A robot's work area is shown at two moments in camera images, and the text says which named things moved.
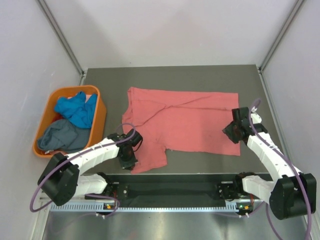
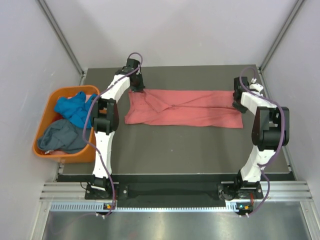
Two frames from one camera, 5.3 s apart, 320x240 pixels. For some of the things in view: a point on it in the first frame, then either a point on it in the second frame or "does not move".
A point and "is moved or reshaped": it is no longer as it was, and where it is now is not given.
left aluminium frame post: x=63 y=39 does not move
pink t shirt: x=185 y=121 is moved or reshaped
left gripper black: x=129 y=164 -> x=138 y=88
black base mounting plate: x=231 y=192 does not move
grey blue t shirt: x=60 y=135 does not move
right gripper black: x=228 y=131 -> x=242 y=109
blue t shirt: x=79 y=110 does not move
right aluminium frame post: x=280 y=35 does not move
